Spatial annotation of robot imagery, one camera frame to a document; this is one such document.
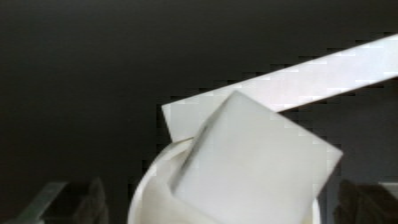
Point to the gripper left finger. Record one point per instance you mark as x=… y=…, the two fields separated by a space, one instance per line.
x=69 y=203

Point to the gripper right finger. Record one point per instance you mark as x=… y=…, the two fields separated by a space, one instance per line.
x=367 y=203

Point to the white round stool seat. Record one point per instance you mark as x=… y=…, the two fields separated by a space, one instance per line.
x=160 y=193

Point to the white stool leg with tag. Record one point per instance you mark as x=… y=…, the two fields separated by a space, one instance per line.
x=245 y=123

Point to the white right fence wall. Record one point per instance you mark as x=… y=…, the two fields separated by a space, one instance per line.
x=293 y=86

